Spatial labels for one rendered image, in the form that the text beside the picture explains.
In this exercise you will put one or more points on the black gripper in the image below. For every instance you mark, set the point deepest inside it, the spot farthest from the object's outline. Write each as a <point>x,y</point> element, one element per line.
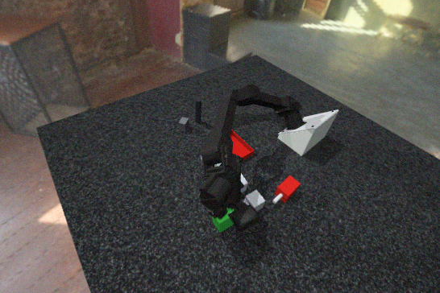
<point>243,216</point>

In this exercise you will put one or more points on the red block with white pin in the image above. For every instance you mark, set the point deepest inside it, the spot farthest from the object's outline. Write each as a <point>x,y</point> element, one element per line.
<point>286,189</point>

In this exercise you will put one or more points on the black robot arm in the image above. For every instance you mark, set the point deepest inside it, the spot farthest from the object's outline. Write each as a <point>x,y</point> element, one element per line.
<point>218,147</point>

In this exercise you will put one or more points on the red tray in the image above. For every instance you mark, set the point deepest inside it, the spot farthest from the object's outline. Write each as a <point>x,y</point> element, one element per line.
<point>240,148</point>

